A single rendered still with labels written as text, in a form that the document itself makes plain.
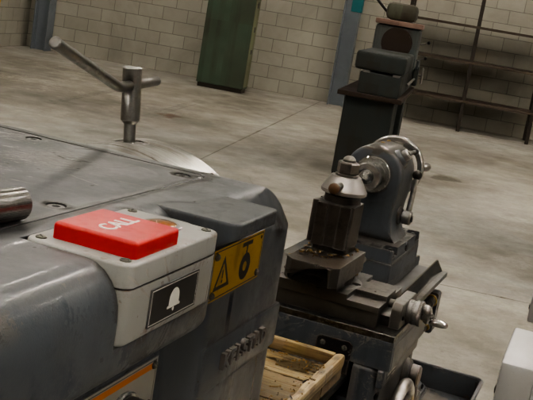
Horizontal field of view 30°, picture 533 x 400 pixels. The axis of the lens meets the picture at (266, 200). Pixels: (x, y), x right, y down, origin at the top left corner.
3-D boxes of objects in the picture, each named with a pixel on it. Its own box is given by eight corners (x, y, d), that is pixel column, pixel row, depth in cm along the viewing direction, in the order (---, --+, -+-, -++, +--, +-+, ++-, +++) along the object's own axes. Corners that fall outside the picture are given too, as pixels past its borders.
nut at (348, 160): (354, 179, 167) (358, 159, 167) (332, 174, 169) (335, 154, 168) (361, 177, 171) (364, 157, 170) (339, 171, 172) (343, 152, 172)
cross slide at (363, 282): (395, 335, 162) (400, 309, 161) (162, 270, 176) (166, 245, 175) (418, 311, 177) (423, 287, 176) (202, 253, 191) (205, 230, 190)
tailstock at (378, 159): (386, 286, 215) (412, 154, 209) (301, 263, 221) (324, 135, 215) (416, 259, 243) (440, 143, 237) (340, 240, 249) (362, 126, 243)
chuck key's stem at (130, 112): (121, 164, 116) (126, 65, 114) (139, 166, 116) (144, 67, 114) (116, 167, 114) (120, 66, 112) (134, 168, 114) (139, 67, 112)
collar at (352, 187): (358, 201, 165) (362, 183, 165) (314, 190, 168) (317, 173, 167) (371, 194, 173) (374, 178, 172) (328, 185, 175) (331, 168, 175)
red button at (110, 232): (132, 275, 60) (137, 242, 60) (49, 251, 62) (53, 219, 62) (176, 256, 66) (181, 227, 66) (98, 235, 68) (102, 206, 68)
